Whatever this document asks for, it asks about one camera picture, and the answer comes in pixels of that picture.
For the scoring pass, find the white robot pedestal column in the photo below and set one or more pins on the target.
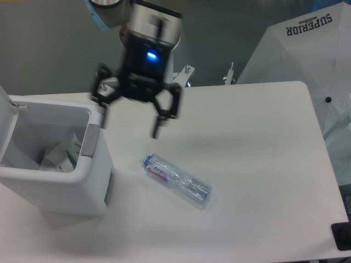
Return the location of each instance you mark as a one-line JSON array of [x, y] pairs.
[[169, 69]]

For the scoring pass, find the white open trash can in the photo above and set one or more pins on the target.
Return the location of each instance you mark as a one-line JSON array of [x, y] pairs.
[[30, 125]]

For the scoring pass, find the clear plastic water bottle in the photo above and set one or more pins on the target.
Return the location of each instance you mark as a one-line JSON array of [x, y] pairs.
[[193, 189]]

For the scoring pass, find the white metal mounting frame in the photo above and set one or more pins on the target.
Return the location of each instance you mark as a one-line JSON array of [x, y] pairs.
[[182, 78]]

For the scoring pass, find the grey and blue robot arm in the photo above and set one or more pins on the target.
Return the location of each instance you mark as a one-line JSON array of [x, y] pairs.
[[109, 14]]

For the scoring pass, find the white umbrella with lettering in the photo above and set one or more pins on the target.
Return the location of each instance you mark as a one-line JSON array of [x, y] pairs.
[[314, 49]]

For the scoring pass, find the black device at table edge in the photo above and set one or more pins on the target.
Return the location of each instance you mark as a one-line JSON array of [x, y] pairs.
[[341, 234]]

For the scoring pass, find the white plastic pouch green label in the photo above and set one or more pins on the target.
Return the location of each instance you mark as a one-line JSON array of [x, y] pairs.
[[63, 156]]

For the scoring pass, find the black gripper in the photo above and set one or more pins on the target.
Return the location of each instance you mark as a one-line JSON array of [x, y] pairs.
[[148, 54]]

